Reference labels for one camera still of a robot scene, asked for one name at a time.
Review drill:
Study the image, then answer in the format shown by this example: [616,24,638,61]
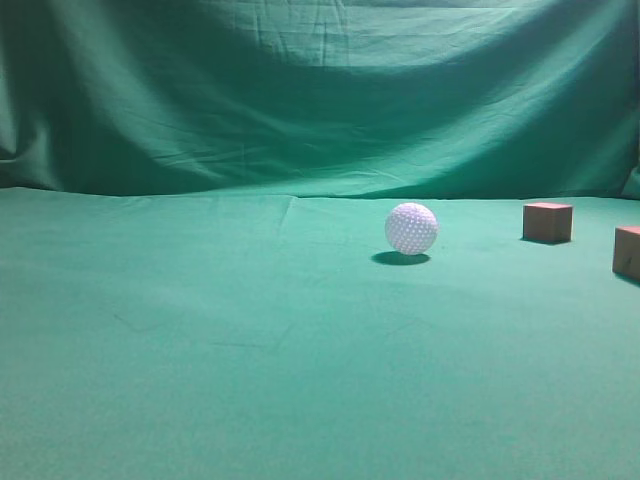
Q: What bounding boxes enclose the white dimpled golf ball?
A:
[385,202,440,256]

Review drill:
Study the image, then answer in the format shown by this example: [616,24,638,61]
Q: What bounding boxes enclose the wooden cube block at edge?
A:
[612,226,640,281]

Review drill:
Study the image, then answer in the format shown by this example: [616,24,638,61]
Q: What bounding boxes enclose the green cloth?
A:
[1,1,639,479]

